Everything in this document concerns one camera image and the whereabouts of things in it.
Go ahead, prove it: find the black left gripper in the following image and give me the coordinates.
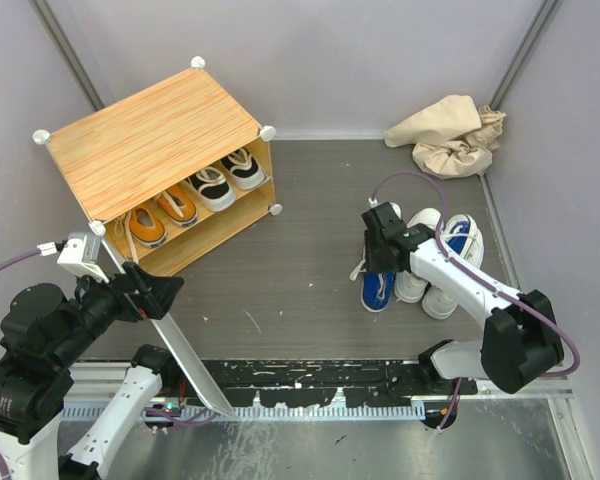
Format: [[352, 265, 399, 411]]
[[54, 256, 184, 363]]

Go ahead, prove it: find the blue sneaker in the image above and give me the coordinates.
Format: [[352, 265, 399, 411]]
[[349, 252, 396, 313]]

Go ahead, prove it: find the orange sneaker one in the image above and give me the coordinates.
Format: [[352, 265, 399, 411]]
[[154, 185, 198, 227], [114, 204, 167, 263]]

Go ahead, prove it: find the black white sneaker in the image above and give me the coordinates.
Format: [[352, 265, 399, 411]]
[[220, 147, 267, 191], [187, 166, 236, 212]]

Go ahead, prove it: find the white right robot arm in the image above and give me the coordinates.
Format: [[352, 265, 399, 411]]
[[362, 202, 565, 394]]

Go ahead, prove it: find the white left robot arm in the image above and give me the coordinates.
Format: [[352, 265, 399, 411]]
[[0, 262, 184, 479]]

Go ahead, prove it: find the wooden shoe cabinet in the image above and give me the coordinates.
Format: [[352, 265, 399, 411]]
[[33, 57, 282, 275]]

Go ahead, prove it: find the blue sneaker far one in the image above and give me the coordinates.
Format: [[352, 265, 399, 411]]
[[441, 214, 484, 258]]

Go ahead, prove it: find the beige cloth bag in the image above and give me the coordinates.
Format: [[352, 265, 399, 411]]
[[383, 95, 506, 179]]

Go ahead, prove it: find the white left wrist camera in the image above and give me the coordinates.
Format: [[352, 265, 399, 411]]
[[36, 233, 109, 283]]

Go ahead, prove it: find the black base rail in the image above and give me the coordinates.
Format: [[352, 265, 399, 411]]
[[59, 344, 481, 431]]

